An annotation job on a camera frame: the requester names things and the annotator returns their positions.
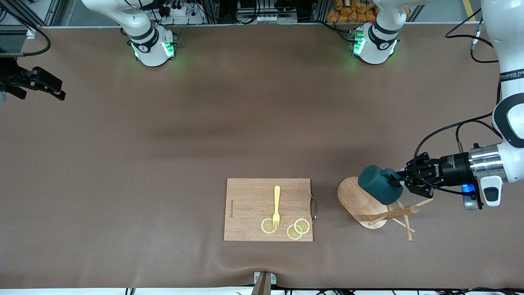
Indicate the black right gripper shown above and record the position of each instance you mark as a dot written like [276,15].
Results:
[9,76]

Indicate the aluminium frame post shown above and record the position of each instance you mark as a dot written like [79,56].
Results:
[30,32]

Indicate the grey table edge bracket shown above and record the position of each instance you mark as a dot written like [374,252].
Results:
[264,282]

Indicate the pile of orange food items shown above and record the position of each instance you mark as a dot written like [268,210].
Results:
[348,14]

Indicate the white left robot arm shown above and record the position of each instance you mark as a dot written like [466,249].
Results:
[511,49]

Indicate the yellow plastic fork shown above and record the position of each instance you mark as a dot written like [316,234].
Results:
[277,196]

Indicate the white power strip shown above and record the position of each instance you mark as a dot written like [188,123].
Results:
[184,18]

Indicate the lemon slice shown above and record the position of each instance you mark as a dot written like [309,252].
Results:
[303,226]
[266,226]
[292,234]

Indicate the wooden mug tree rack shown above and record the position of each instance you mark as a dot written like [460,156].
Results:
[352,205]

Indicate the brown table mat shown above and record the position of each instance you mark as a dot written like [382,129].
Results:
[163,246]

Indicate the teal mug with yellow inside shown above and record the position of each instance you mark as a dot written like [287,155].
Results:
[378,184]

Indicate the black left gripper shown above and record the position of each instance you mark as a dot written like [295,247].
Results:
[451,169]

